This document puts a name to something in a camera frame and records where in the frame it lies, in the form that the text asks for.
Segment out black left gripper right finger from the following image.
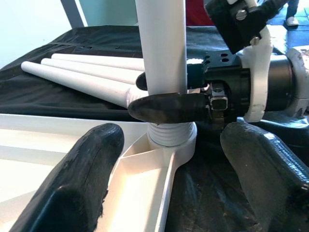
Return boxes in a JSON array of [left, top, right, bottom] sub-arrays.
[[220, 120, 309, 232]]

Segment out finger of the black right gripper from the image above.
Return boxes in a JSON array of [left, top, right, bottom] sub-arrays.
[[127, 92, 210, 124], [136, 63, 206, 91]]

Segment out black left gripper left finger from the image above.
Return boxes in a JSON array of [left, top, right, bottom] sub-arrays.
[[7, 123, 125, 232]]

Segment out white plastic table top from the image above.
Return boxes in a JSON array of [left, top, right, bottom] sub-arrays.
[[0, 113, 198, 232]]

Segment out dark red fabric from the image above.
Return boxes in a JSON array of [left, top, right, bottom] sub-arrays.
[[185, 0, 215, 26]]

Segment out black plastic table cover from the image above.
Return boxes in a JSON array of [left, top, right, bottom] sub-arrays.
[[0, 25, 309, 232]]

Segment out white sneaker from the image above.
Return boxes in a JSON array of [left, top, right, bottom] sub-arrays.
[[285, 16, 300, 27]]

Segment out person leg blue jeans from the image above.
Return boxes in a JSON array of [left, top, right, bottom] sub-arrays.
[[286, 0, 300, 19]]

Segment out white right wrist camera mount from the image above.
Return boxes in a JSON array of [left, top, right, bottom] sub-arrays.
[[204, 0, 276, 121]]

